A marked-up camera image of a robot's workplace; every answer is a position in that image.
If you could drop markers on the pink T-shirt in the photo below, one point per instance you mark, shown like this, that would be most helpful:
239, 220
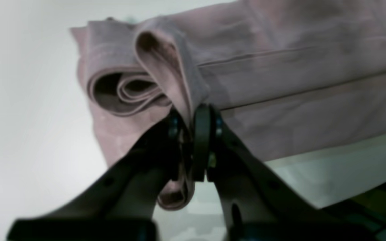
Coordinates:
301, 82

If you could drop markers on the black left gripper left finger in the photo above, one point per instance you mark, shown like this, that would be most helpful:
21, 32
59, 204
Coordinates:
120, 204

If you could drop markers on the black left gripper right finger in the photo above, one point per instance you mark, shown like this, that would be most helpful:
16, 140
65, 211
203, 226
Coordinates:
257, 204

